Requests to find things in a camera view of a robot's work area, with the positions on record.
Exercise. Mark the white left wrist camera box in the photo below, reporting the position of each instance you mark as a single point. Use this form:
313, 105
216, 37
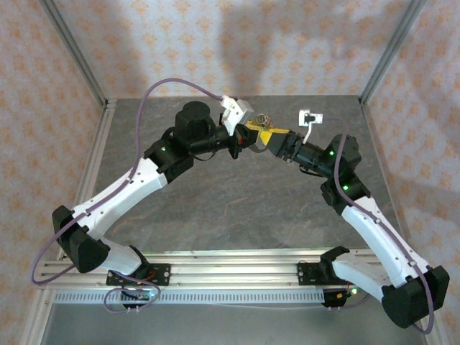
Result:
235, 109

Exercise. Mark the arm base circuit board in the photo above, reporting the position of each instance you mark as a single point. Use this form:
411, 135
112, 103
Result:
338, 296
140, 295

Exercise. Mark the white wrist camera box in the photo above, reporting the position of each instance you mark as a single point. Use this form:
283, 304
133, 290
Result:
309, 118
235, 109

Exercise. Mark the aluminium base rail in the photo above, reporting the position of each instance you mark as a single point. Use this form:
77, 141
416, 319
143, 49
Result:
233, 273

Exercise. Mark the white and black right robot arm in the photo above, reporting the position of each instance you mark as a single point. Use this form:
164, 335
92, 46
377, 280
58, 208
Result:
381, 237

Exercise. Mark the grey metal shelf panel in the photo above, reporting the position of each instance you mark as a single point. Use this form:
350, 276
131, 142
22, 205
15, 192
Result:
233, 325

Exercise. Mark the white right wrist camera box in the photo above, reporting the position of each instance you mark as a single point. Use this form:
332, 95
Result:
309, 118

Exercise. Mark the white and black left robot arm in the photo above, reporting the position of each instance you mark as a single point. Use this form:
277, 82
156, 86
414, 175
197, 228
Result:
118, 194

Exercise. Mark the aluminium frame post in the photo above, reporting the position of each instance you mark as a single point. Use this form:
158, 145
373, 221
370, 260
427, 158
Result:
391, 50
74, 50

